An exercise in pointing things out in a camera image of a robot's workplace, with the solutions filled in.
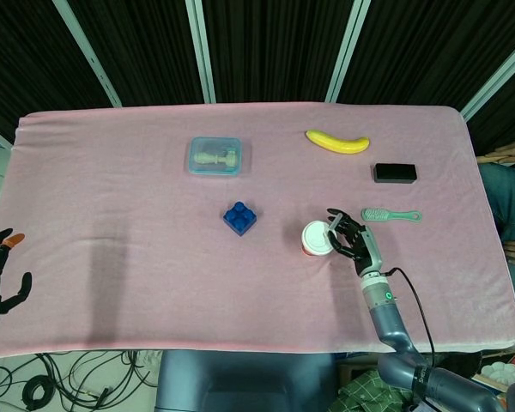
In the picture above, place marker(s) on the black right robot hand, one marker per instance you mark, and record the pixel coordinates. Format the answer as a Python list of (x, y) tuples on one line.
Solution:
[(355, 240)]

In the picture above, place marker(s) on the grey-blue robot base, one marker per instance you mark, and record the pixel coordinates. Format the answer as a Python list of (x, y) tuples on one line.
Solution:
[(249, 381)]

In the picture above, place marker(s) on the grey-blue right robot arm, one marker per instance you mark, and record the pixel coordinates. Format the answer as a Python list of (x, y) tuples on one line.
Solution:
[(412, 356)]

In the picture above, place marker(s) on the white-lidded red paper cup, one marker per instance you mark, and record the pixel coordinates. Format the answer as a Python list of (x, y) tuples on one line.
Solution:
[(315, 238)]

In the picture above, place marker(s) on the green hairbrush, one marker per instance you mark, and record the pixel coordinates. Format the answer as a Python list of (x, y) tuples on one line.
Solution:
[(390, 214)]

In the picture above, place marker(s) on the black rectangular box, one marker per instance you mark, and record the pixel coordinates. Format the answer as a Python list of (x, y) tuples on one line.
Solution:
[(395, 172)]

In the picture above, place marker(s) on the yellow banana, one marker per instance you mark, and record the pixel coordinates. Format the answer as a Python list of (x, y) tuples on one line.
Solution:
[(337, 141)]

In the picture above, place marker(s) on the blue toy building brick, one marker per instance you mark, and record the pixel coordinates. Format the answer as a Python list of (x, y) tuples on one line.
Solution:
[(239, 218)]

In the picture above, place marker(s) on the green checkered cloth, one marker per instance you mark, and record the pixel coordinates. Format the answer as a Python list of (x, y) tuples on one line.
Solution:
[(365, 392)]

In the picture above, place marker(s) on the person in blue jeans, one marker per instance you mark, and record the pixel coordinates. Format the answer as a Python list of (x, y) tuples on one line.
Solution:
[(508, 201)]

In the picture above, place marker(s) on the pink table cloth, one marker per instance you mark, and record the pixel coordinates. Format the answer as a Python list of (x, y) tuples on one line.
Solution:
[(154, 266)]

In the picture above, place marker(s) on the clear blue plastic container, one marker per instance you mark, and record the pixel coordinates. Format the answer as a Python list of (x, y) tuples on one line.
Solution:
[(215, 155)]

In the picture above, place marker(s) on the white flower-shaped palette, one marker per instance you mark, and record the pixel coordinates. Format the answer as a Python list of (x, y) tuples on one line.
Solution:
[(500, 372)]

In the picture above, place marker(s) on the black folding screen panel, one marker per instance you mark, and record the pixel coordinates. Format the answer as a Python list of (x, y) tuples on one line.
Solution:
[(30, 60), (137, 51), (429, 51), (274, 50)]

